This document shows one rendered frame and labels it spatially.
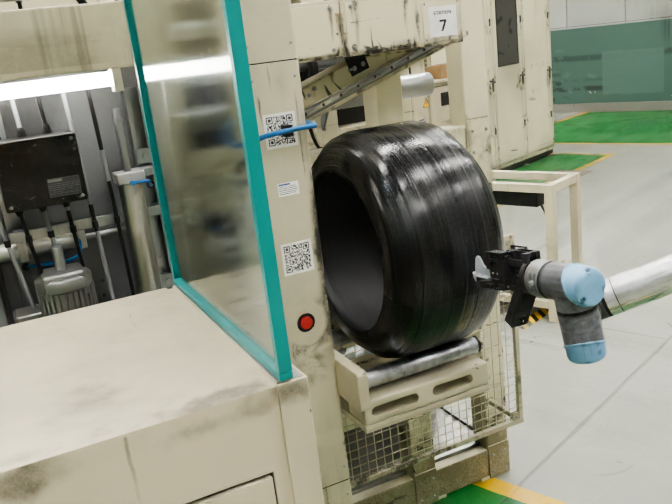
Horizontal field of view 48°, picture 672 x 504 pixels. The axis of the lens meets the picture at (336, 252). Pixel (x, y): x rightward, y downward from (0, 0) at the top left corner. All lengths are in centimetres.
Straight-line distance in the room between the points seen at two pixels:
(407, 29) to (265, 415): 135
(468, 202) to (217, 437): 92
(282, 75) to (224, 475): 93
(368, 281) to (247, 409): 122
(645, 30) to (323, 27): 1154
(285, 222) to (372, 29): 63
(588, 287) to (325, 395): 73
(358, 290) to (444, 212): 55
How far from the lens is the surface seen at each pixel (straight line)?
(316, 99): 213
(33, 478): 96
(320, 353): 181
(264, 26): 165
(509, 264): 158
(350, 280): 215
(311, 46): 198
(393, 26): 209
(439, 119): 664
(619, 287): 159
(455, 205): 169
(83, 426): 100
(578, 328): 147
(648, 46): 1335
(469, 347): 194
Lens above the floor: 169
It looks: 16 degrees down
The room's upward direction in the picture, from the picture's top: 7 degrees counter-clockwise
